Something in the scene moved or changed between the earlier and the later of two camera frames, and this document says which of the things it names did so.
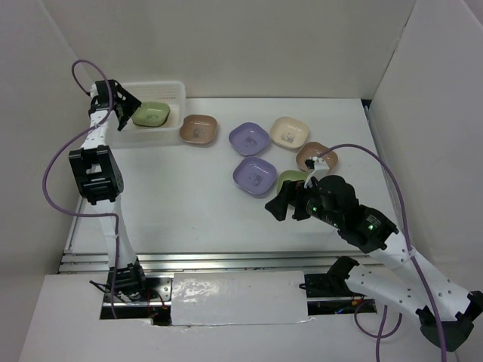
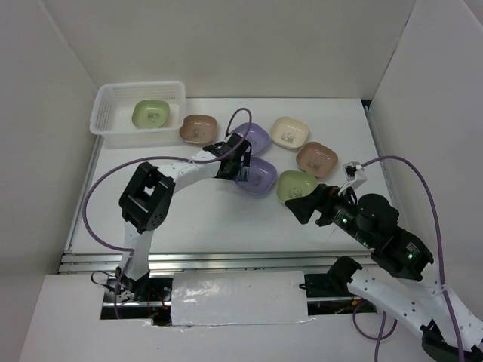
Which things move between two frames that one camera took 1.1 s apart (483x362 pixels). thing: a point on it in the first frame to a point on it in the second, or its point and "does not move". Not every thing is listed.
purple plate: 249,139 does not move
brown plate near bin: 199,130 does not move
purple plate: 254,174 does not move
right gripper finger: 278,206 to 303,207
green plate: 151,114 does not move
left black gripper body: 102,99 to 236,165
